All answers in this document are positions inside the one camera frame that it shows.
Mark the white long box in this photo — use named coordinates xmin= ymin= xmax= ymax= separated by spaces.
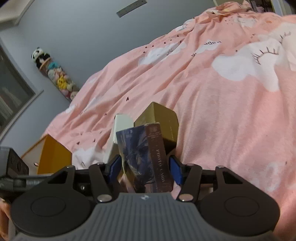
xmin=102 ymin=113 xmax=135 ymax=165

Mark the plush toy storage tube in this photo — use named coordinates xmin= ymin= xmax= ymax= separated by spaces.
xmin=39 ymin=58 xmax=80 ymax=102

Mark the pink patterned duvet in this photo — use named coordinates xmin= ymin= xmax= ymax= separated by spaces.
xmin=44 ymin=2 xmax=295 ymax=240

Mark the panda plush on tube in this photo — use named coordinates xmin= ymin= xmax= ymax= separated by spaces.
xmin=31 ymin=47 xmax=51 ymax=69

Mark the dark blue photo card box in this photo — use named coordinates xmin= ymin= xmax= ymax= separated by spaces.
xmin=116 ymin=123 xmax=173 ymax=193

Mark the window with frame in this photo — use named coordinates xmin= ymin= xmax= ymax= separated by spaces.
xmin=1 ymin=42 xmax=44 ymax=140

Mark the gold small box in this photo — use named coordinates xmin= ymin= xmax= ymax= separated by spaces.
xmin=134 ymin=102 xmax=179 ymax=144

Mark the orange cardboard storage box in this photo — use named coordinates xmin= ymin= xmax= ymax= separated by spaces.
xmin=21 ymin=135 xmax=72 ymax=175

